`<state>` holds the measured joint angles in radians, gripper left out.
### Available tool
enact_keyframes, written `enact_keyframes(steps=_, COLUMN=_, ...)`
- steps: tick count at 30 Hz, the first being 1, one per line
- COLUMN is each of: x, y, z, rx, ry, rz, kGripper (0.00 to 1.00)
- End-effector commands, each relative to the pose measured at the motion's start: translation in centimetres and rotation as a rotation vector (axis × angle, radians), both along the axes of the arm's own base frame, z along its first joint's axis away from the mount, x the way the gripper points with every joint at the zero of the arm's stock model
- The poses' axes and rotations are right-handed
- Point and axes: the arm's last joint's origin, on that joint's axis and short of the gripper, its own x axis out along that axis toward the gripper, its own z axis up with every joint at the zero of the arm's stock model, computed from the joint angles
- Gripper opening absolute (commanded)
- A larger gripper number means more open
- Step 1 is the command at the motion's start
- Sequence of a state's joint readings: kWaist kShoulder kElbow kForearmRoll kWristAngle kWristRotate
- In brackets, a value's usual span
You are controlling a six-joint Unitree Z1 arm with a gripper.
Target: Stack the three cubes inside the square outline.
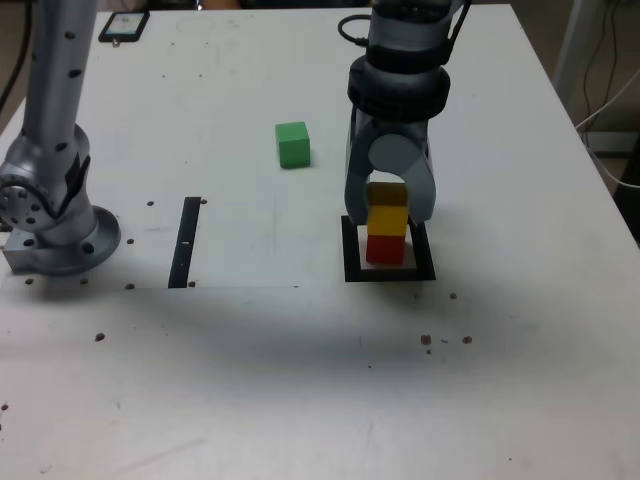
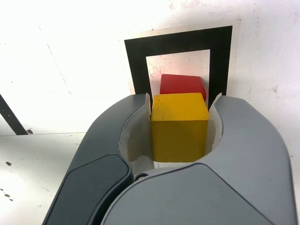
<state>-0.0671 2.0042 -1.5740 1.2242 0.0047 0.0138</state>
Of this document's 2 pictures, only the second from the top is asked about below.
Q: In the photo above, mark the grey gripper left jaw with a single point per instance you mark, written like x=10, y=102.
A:
x=103, y=140

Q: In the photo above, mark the yellow cube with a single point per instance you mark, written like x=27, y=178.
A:
x=178, y=136

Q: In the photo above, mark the black tape square outline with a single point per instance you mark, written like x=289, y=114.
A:
x=131, y=70

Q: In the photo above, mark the red cube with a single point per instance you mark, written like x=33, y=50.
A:
x=180, y=84

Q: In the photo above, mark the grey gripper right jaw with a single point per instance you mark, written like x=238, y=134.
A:
x=234, y=175

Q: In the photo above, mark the black tape strip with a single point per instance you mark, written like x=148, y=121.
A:
x=11, y=114

